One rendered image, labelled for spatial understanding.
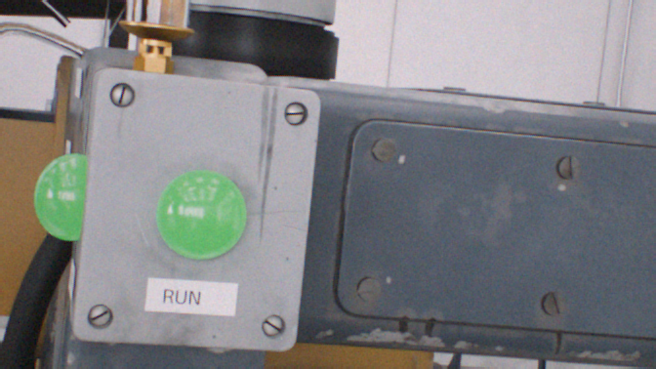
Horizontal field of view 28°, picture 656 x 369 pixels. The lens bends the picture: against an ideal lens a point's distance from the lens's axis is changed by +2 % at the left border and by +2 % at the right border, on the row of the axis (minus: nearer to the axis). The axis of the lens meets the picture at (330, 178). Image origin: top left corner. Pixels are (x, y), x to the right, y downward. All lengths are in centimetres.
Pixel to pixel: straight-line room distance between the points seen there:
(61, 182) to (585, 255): 21
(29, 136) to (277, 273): 43
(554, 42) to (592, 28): 19
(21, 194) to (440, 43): 512
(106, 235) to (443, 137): 14
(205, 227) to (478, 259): 14
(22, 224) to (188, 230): 45
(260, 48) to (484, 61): 540
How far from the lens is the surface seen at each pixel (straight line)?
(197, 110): 44
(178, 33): 51
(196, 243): 43
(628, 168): 54
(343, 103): 50
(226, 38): 60
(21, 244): 87
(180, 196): 43
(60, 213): 45
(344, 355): 76
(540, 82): 609
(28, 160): 86
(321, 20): 63
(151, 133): 44
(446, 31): 594
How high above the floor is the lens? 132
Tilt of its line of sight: 3 degrees down
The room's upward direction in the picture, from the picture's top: 6 degrees clockwise
